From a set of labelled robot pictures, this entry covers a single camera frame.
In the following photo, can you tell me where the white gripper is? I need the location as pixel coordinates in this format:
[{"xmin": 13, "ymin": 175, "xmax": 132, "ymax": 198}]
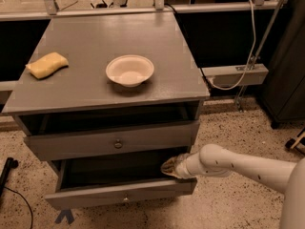
[{"xmin": 160, "ymin": 154, "xmax": 197, "ymax": 179}]

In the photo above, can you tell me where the grey drawer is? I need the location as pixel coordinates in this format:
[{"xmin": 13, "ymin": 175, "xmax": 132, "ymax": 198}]
[
  {"xmin": 25, "ymin": 121, "xmax": 199, "ymax": 161},
  {"xmin": 46, "ymin": 156, "xmax": 196, "ymax": 210}
]

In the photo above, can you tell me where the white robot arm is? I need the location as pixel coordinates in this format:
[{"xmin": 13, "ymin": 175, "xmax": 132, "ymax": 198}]
[{"xmin": 161, "ymin": 144, "xmax": 305, "ymax": 229}]

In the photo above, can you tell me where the grey drawer cabinet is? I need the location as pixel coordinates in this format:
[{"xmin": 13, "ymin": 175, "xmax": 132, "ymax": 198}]
[{"xmin": 2, "ymin": 11, "xmax": 211, "ymax": 189}]

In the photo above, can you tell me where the grey top drawer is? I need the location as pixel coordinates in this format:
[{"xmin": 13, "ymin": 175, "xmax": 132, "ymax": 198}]
[{"xmin": 25, "ymin": 121, "xmax": 199, "ymax": 161}]

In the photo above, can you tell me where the white paper bowl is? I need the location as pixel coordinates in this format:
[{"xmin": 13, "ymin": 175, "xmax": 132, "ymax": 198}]
[{"xmin": 106, "ymin": 54, "xmax": 154, "ymax": 88}]

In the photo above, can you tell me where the grey power strip box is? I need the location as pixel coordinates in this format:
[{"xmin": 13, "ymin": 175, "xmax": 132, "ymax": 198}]
[{"xmin": 202, "ymin": 64, "xmax": 269, "ymax": 88}]

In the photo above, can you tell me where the blue tape cross mark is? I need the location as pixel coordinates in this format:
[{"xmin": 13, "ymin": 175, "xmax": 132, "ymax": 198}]
[{"xmin": 55, "ymin": 209, "xmax": 74, "ymax": 225}]

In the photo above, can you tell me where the black caster wheel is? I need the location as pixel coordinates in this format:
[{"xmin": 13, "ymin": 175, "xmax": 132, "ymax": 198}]
[{"xmin": 285, "ymin": 128, "xmax": 305, "ymax": 156}]

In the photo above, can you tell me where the dark cabinet at right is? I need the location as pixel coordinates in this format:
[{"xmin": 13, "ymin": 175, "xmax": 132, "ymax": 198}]
[{"xmin": 258, "ymin": 0, "xmax": 305, "ymax": 129}]

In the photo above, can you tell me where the black stand foot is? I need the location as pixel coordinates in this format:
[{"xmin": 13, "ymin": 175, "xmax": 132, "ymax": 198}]
[{"xmin": 0, "ymin": 157, "xmax": 18, "ymax": 197}]

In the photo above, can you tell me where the yellow sponge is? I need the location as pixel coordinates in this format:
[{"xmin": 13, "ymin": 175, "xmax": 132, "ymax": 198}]
[{"xmin": 26, "ymin": 52, "xmax": 69, "ymax": 79}]

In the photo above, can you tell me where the black floor cable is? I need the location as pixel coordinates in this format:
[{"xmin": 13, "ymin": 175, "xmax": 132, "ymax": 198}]
[{"xmin": 3, "ymin": 186, "xmax": 34, "ymax": 229}]

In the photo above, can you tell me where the white cable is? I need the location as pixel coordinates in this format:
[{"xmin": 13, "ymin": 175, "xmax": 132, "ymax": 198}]
[{"xmin": 206, "ymin": 0, "xmax": 257, "ymax": 92}]

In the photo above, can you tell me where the metal railing frame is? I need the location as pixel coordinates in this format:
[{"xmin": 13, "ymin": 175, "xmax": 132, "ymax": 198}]
[{"xmin": 0, "ymin": 0, "xmax": 289, "ymax": 22}]

